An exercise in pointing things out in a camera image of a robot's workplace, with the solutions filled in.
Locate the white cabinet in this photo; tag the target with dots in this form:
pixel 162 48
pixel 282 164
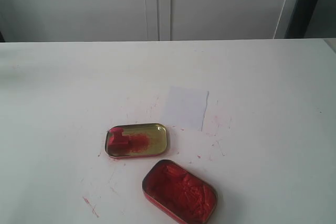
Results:
pixel 144 20

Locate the dark door frame post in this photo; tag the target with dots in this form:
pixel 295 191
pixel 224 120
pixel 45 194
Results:
pixel 300 19

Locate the gold tin lid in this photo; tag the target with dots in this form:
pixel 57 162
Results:
pixel 149 139

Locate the white paper sheet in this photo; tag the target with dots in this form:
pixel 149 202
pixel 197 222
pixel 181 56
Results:
pixel 185 108

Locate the red ink pad tin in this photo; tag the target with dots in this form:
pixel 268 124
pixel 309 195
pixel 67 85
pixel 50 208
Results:
pixel 180 194

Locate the red plastic stamp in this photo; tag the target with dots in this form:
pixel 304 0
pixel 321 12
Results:
pixel 117 141

